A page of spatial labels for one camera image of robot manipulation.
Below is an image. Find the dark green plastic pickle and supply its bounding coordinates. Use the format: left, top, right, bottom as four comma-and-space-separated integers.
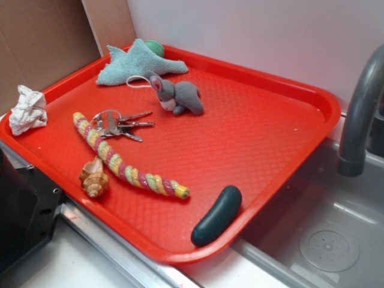
191, 185, 242, 247

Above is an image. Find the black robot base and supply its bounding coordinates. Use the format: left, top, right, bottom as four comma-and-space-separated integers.
1, 151, 64, 275

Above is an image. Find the red plastic tray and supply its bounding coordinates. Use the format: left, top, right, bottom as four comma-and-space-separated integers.
1, 47, 340, 264

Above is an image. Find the grey plush bunny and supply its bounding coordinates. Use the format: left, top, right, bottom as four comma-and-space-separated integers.
144, 71, 204, 116

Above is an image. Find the silver key bunch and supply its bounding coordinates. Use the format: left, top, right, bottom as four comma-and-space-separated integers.
91, 109, 155, 142

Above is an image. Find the light blue terry cloth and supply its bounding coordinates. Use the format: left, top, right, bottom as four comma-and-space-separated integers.
96, 39, 188, 86

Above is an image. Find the green rubber ball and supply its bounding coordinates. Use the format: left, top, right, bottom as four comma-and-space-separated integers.
145, 40, 165, 58

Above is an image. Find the brown spiral seashell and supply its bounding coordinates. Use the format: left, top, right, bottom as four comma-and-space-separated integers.
79, 156, 109, 199

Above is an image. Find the grey plastic sink basin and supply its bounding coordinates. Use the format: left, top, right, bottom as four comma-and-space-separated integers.
232, 140, 383, 287

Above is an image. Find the crumpled white paper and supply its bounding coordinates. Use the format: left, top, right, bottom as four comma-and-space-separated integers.
9, 85, 48, 136

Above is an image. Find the grey toy faucet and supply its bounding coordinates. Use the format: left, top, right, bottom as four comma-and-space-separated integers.
337, 46, 383, 177

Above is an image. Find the brown cardboard panel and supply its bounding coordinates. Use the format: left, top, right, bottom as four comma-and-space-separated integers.
1, 1, 136, 114

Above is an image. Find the multicolour twisted rope toy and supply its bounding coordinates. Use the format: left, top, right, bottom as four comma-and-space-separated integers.
73, 112, 190, 199

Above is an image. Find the silver metal rail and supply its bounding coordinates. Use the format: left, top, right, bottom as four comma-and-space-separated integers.
0, 139, 199, 288

